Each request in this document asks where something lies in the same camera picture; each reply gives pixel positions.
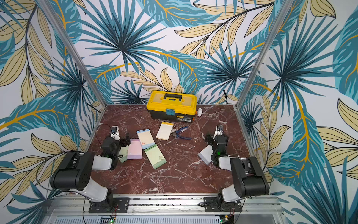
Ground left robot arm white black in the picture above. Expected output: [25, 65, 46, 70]
[50, 135, 131, 214]

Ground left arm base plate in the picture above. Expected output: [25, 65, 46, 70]
[89, 197, 130, 213]

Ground yellow topped cream memo pad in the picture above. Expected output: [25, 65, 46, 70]
[156, 121, 174, 141]

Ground grey white memo pad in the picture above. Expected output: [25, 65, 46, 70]
[198, 145, 213, 165]

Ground pink memo pad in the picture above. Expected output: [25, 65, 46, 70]
[127, 139, 143, 160]

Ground small white bottle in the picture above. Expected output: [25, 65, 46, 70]
[197, 108, 202, 117]

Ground aluminium front rail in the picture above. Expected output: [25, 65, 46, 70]
[43, 193, 289, 224]

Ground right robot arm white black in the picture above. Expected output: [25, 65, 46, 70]
[204, 134, 269, 212]

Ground yellow black toolbox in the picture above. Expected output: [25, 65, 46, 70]
[146, 91, 197, 123]

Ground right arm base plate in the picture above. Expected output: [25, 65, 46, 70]
[199, 197, 242, 212]

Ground blue handled pliers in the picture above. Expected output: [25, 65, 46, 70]
[171, 126, 192, 140]

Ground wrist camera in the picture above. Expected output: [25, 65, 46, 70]
[214, 124, 223, 137]
[111, 126, 120, 141]

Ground small green memo pad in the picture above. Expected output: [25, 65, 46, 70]
[118, 145, 129, 163]

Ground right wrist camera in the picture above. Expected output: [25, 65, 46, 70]
[214, 124, 223, 137]

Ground large green memo pad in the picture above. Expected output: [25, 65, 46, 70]
[144, 144, 167, 169]

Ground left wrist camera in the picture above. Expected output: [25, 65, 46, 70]
[111, 126, 120, 141]

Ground blue topped cream memo pad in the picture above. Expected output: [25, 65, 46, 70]
[137, 129, 155, 149]

